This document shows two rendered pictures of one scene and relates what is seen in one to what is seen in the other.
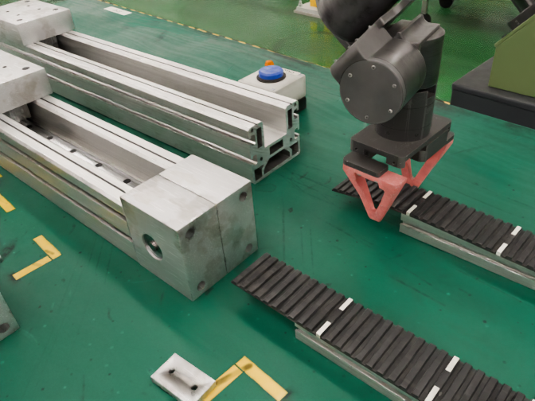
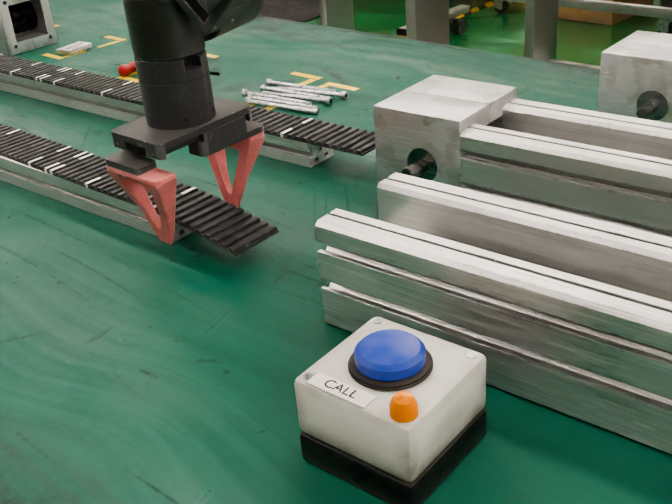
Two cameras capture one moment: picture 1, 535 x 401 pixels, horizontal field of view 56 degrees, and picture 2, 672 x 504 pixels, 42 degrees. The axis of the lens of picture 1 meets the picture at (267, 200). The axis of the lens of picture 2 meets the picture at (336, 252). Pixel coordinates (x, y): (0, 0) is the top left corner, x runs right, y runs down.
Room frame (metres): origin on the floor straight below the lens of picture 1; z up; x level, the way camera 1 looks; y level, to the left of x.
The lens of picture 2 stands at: (1.16, -0.07, 1.13)
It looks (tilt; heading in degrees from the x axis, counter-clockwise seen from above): 29 degrees down; 177
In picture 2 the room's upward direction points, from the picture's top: 5 degrees counter-clockwise
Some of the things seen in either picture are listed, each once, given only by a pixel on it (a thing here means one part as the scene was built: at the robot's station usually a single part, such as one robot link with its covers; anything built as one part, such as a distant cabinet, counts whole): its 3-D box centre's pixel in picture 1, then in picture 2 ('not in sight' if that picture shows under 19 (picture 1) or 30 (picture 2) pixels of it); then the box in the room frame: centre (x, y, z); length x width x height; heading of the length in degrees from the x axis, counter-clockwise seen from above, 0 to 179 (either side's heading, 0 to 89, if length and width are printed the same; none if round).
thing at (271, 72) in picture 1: (271, 75); (390, 360); (0.76, -0.02, 0.84); 0.04 x 0.04 x 0.02
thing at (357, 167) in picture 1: (384, 180); (214, 165); (0.45, -0.13, 0.84); 0.07 x 0.07 x 0.09; 44
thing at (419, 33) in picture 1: (408, 57); (169, 19); (0.46, -0.15, 0.98); 0.07 x 0.06 x 0.07; 145
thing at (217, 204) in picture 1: (201, 218); (439, 149); (0.43, 0.07, 0.83); 0.12 x 0.09 x 0.10; 136
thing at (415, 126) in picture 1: (404, 112); (177, 96); (0.47, -0.15, 0.91); 0.10 x 0.07 x 0.07; 134
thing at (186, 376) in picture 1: (183, 381); not in sight; (0.26, 0.09, 0.78); 0.05 x 0.03 x 0.01; 50
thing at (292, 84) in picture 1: (268, 95); (401, 398); (0.76, -0.02, 0.81); 0.10 x 0.08 x 0.06; 136
